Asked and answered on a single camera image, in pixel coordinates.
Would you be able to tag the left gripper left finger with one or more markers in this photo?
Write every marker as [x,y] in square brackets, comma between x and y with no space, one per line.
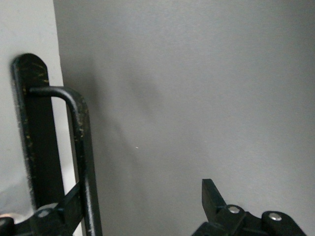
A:
[49,221]

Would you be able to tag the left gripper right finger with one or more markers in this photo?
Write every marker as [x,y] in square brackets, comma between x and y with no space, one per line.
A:
[214,201]

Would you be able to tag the white-fronted wooden drawer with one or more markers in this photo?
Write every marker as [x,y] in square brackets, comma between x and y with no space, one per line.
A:
[24,24]

